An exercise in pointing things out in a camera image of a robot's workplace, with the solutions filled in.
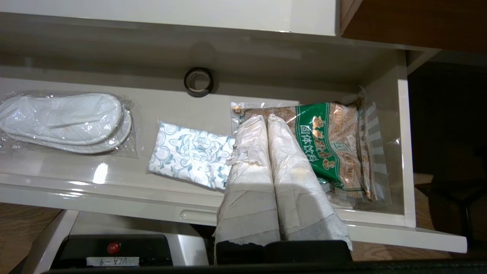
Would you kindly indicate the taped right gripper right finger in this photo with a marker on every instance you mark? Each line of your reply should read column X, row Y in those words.
column 300, row 198

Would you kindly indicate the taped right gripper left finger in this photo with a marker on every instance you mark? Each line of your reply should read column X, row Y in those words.
column 251, row 190

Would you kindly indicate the white blue-floral tissue pack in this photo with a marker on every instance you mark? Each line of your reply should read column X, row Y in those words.
column 190, row 156

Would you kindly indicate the beige glossy drawer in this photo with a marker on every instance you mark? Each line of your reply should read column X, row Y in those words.
column 125, row 179

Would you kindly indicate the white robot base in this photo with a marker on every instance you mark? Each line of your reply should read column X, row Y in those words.
column 125, row 243

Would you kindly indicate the green brown snack bag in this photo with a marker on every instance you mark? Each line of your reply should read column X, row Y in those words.
column 342, row 148

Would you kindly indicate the black metal stand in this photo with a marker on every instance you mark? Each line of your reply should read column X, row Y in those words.
column 456, row 194

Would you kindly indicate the white slippers in plastic bag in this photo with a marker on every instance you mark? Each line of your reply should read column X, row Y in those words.
column 64, row 120

